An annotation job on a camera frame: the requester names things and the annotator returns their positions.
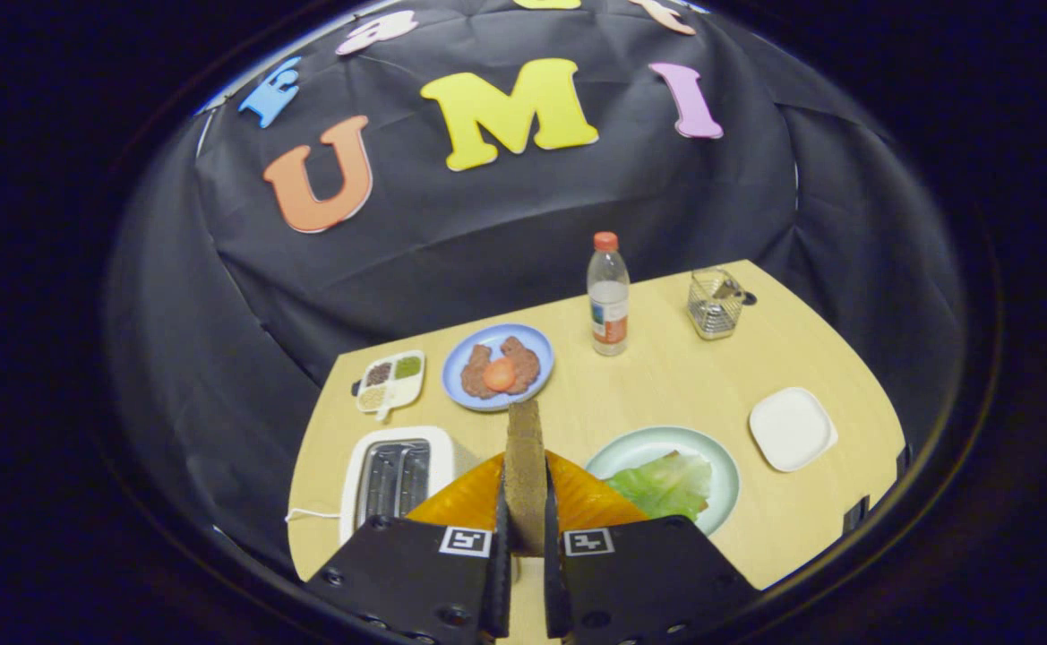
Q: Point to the white divided condiment dish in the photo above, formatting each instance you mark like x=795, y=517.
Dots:
x=390, y=383

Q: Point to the black table edge clamp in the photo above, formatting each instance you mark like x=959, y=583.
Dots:
x=904, y=461
x=856, y=515

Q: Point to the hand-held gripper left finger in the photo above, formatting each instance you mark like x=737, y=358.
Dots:
x=416, y=582

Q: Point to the dark brown bread slice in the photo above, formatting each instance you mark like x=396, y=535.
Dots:
x=525, y=475

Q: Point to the green lettuce leaf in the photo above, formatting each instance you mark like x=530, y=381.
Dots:
x=666, y=484

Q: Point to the orange tomato slice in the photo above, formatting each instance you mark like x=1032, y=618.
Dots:
x=499, y=374

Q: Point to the brown meat patty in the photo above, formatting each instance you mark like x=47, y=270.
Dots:
x=473, y=381
x=523, y=358

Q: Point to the clear bottle with orange cap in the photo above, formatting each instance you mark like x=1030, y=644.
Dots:
x=608, y=305

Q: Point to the blue round plate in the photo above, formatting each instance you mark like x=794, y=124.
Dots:
x=451, y=376

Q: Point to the white square plate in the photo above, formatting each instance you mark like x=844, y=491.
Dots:
x=792, y=430

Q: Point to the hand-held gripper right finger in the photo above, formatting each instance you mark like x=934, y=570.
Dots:
x=639, y=582

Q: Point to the pale green round plate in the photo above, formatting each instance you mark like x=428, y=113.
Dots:
x=639, y=442

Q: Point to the white toaster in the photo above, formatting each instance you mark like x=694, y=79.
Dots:
x=448, y=448

